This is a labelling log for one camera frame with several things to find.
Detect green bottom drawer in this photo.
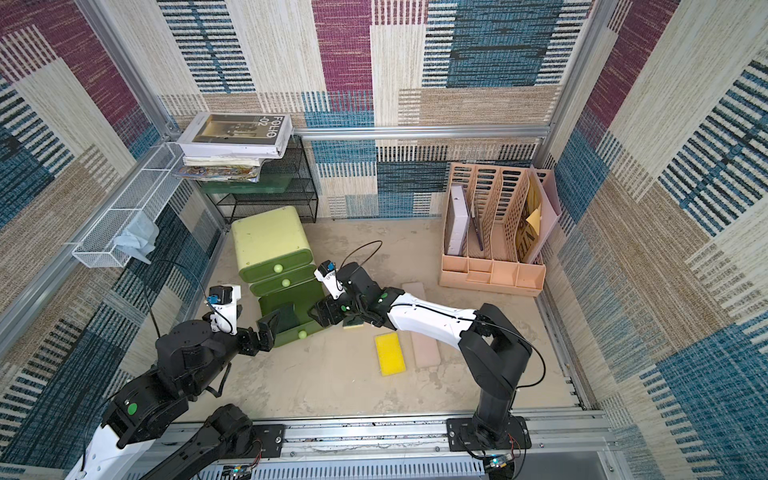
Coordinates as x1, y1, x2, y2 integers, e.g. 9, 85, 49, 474
259, 280, 325, 348

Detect green drawer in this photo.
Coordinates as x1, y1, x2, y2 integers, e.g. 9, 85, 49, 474
250, 264, 316, 297
259, 280, 325, 348
236, 246, 313, 283

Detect pink sponge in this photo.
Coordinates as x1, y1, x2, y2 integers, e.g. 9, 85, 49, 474
411, 332, 441, 368
401, 282, 426, 300

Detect green top drawer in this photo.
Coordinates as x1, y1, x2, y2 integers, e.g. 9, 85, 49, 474
236, 246, 313, 283

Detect green three-drawer cabinet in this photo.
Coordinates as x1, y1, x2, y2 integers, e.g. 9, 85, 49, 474
231, 205, 316, 301

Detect yellow sponge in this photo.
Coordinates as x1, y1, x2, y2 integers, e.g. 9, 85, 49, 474
342, 315, 365, 329
374, 332, 406, 377

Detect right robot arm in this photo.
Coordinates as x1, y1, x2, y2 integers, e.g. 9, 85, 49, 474
309, 261, 535, 449

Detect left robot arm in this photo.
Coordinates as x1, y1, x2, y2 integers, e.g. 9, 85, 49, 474
67, 312, 285, 479

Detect dark green sponge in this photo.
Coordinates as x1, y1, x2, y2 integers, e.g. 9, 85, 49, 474
274, 302, 301, 334

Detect crumpled white cloth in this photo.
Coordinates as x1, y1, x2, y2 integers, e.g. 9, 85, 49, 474
114, 212, 159, 265

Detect white book in organizer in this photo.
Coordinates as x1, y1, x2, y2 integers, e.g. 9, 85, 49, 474
444, 184, 470, 256

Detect green tray on shelf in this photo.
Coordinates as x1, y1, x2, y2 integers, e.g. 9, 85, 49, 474
200, 175, 293, 194

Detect pink desk file organizer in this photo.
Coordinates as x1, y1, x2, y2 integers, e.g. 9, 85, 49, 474
439, 163, 546, 297

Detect stack of magazines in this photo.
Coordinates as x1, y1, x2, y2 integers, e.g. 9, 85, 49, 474
172, 156, 266, 182

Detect yellow brown magazine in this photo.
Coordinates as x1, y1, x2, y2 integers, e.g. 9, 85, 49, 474
515, 180, 542, 262

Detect large white book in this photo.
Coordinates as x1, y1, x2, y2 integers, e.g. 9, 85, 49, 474
177, 112, 294, 159

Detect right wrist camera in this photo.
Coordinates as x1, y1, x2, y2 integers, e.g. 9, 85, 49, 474
314, 260, 344, 300

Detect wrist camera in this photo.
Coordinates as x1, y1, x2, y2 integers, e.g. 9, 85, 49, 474
314, 260, 344, 300
204, 284, 242, 335

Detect right camera cable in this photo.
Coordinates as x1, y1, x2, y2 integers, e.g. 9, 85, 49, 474
337, 239, 384, 271

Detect camera cable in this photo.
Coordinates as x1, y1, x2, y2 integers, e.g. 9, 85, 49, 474
141, 259, 211, 340
337, 239, 384, 271

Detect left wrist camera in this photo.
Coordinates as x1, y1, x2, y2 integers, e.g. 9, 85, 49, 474
204, 284, 242, 335

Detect left camera cable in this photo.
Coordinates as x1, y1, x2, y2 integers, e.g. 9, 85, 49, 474
141, 259, 211, 340

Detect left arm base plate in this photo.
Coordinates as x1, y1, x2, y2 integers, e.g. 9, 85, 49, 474
240, 423, 286, 460

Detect black wire shelf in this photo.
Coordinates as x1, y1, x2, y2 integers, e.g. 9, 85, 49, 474
198, 135, 319, 224

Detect aluminium front rail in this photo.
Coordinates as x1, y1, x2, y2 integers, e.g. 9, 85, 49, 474
101, 410, 619, 480

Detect white wire basket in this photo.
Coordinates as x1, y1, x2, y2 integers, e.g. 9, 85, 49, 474
73, 143, 181, 268

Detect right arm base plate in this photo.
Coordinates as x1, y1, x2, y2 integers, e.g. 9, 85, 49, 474
445, 416, 532, 453

